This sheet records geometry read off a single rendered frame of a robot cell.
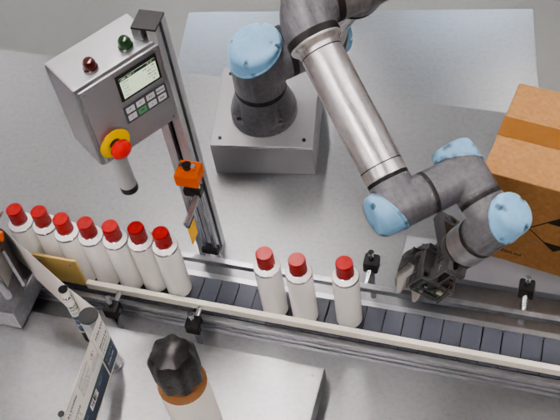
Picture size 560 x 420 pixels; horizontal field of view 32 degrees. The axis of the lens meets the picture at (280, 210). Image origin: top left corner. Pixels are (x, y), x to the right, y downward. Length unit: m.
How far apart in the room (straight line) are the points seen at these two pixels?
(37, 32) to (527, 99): 2.50
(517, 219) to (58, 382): 0.95
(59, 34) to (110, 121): 2.36
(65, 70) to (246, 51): 0.53
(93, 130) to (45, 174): 0.73
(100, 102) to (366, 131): 0.44
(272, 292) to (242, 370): 0.17
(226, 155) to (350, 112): 0.65
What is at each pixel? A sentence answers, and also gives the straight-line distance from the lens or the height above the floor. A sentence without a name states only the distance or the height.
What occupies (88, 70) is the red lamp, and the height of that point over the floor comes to 1.48.
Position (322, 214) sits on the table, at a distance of 2.15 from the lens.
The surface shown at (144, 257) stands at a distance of 1.92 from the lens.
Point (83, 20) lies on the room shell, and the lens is 4.03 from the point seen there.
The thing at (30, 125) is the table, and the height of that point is 0.83.
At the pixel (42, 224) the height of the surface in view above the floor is 1.06.
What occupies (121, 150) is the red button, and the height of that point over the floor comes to 1.33.
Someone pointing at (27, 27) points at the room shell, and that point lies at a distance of 4.09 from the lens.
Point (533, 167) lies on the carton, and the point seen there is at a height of 1.12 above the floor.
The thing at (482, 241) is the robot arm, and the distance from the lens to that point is 1.63.
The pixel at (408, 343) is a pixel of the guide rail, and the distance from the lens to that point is 1.87.
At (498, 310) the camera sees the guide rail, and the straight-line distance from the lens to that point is 1.86.
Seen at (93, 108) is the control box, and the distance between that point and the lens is 1.62.
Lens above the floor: 2.56
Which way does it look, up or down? 53 degrees down
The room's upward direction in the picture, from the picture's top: 10 degrees counter-clockwise
